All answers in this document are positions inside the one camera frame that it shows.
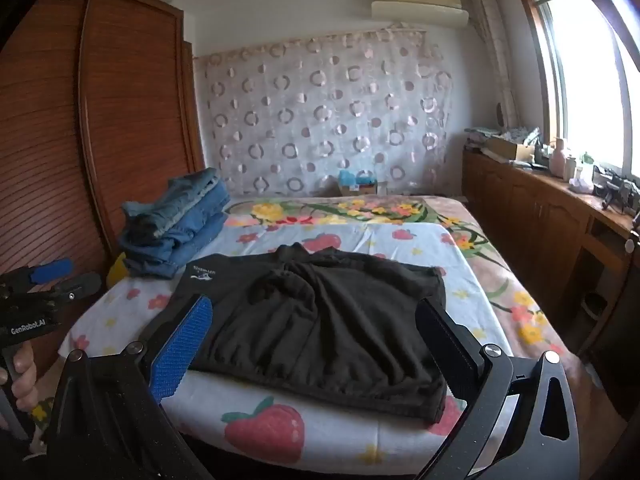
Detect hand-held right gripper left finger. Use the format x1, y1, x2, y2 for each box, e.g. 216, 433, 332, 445
50, 294, 214, 480

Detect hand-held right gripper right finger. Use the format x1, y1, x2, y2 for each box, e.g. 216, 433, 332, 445
415, 297, 581, 480

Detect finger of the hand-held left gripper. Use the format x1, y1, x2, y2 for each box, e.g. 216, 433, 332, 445
47, 271, 104, 306
25, 258, 74, 286

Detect black pants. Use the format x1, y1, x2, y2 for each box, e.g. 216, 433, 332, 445
137, 241, 448, 423

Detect person's left hand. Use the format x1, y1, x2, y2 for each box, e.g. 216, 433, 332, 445
0, 344, 39, 413

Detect yellow cloth item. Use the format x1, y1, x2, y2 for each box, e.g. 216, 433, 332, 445
107, 252, 130, 287

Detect floral blanket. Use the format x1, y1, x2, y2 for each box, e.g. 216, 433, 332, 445
220, 194, 606, 391

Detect strawberry print sheet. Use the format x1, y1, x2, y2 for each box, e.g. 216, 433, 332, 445
62, 220, 518, 480

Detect wooden wardrobe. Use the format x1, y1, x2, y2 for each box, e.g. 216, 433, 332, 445
0, 0, 207, 366

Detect wooden side cabinet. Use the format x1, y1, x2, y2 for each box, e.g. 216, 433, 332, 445
461, 146, 640, 416

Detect cardboard box with blue items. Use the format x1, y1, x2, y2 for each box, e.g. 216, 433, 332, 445
337, 169, 379, 197

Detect open cardboard box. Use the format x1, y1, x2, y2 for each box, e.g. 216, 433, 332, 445
481, 134, 537, 164

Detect pink bottle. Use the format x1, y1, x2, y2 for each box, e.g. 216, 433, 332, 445
549, 138, 569, 179

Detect black device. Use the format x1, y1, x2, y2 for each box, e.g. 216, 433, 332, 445
594, 166, 640, 212

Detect bunched window curtain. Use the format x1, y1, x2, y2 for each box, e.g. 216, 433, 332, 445
467, 0, 523, 133

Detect window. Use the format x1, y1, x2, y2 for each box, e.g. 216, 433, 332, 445
512, 0, 640, 178

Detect beige air conditioner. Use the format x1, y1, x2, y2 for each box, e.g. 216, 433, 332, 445
370, 0, 470, 29

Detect circle pattern wall curtain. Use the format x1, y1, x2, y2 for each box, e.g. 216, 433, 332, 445
192, 29, 460, 200

